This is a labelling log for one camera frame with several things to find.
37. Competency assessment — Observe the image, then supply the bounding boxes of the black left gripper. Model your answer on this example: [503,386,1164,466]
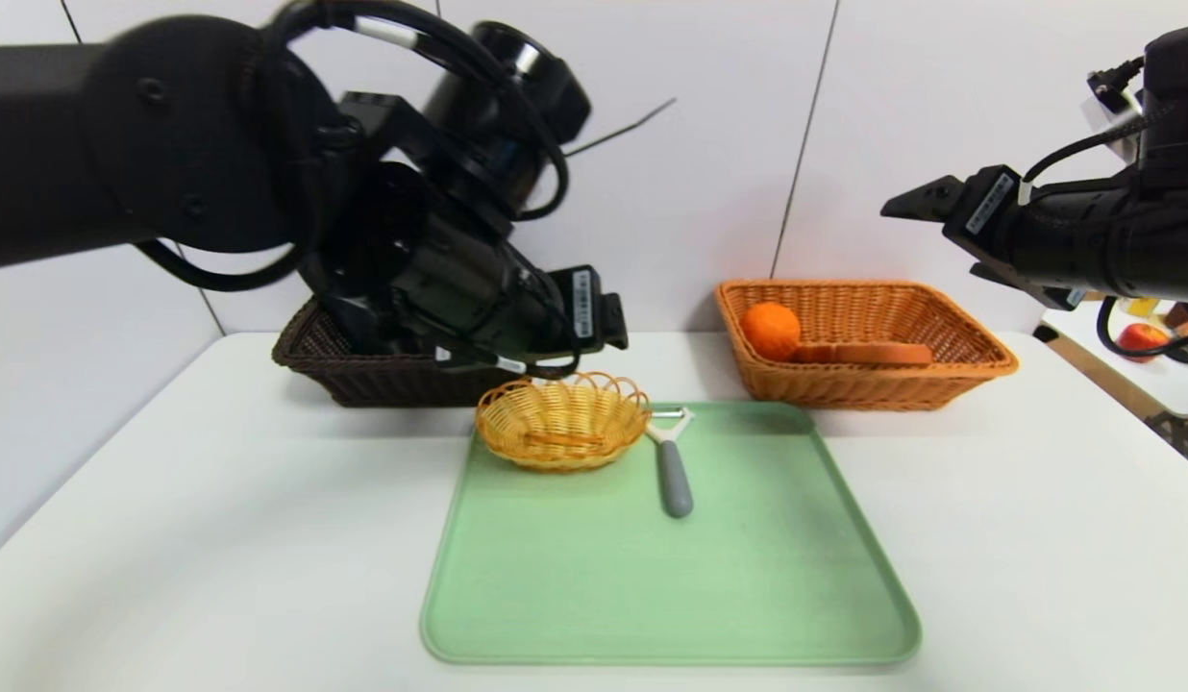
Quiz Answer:
[427,264,630,370]

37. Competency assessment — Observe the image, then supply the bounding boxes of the orange fruit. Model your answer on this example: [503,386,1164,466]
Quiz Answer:
[741,302,802,363]

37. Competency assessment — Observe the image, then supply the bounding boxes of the grey handled peeler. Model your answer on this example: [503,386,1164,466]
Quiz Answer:
[644,408,696,520]

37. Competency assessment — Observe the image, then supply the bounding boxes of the toy bread slice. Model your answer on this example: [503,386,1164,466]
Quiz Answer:
[791,341,936,367]

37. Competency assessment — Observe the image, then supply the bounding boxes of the small yellow wicker basket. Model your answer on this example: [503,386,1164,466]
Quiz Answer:
[476,371,652,474]

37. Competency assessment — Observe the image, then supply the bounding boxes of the orange wicker basket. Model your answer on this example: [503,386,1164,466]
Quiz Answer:
[714,280,1020,412]

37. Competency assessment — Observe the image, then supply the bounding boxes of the dark brown wicker basket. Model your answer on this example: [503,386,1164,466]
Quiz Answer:
[273,298,518,408]

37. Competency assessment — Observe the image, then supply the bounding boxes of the light green plastic tray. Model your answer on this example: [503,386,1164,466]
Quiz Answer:
[422,401,922,666]

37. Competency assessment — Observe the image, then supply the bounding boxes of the red apple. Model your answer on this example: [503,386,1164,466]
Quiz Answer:
[1118,324,1172,355]

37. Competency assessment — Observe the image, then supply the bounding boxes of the white side table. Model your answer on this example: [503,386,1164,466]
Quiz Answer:
[1029,302,1188,479]

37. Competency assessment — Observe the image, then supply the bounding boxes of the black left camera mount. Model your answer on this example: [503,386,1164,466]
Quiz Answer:
[342,91,513,236]

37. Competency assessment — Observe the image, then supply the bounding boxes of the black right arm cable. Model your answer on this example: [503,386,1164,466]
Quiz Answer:
[1022,101,1188,362]

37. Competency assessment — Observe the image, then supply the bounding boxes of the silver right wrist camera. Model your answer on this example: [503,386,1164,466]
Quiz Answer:
[1082,58,1147,162]

